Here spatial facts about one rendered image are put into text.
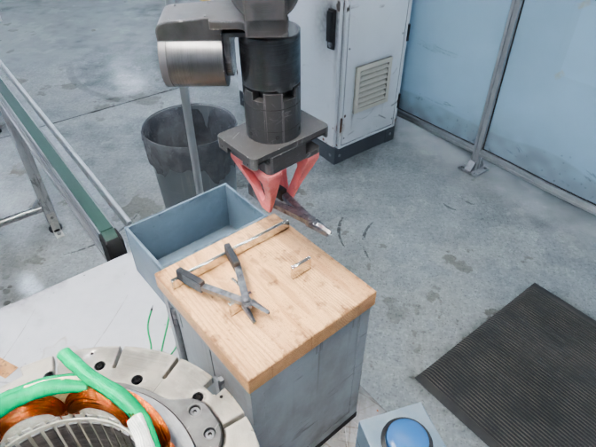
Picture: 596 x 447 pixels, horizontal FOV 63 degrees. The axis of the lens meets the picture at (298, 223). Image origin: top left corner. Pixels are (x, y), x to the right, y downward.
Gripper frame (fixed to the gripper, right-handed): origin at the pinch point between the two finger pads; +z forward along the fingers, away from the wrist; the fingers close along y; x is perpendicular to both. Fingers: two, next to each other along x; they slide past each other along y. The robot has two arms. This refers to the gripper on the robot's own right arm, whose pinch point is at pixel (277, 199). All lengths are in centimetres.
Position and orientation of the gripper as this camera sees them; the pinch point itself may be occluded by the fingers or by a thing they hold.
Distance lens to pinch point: 57.1
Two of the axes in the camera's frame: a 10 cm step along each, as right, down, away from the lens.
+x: 6.5, 4.9, -5.8
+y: -7.6, 4.3, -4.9
